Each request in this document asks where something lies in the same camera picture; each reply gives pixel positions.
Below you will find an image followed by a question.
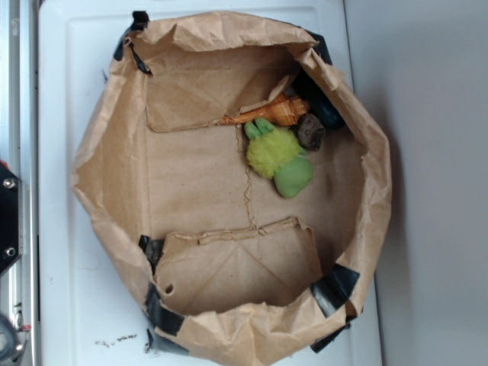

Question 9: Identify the green fuzzy plush animal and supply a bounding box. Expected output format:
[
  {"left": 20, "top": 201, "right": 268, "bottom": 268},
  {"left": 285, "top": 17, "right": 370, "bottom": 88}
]
[{"left": 244, "top": 117, "right": 313, "bottom": 198}]

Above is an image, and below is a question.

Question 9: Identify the orange spiral seashell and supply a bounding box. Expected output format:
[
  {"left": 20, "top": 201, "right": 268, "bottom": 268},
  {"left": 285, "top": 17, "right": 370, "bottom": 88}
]
[{"left": 219, "top": 93, "right": 311, "bottom": 127}]

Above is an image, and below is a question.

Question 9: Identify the dark grey rock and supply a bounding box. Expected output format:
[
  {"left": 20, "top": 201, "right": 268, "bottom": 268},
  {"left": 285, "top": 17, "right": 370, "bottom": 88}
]
[{"left": 295, "top": 114, "right": 326, "bottom": 151}]

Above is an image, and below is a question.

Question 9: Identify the brown paper bag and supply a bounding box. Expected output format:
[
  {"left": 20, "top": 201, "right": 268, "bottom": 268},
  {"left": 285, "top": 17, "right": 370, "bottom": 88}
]
[{"left": 71, "top": 11, "right": 392, "bottom": 365}]

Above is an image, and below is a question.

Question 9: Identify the dark teal oblong object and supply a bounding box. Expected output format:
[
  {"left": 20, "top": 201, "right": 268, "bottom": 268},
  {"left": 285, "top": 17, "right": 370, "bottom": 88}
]
[{"left": 292, "top": 70, "right": 345, "bottom": 130}]

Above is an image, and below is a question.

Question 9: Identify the black metal bracket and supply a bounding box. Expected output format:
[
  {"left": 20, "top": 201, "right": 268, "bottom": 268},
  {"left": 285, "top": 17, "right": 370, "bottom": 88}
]
[{"left": 1, "top": 160, "right": 22, "bottom": 276}]

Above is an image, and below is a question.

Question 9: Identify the silver aluminium rail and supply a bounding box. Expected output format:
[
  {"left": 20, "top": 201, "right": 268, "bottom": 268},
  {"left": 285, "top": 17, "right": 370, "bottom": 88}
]
[{"left": 1, "top": 1, "right": 40, "bottom": 365}]

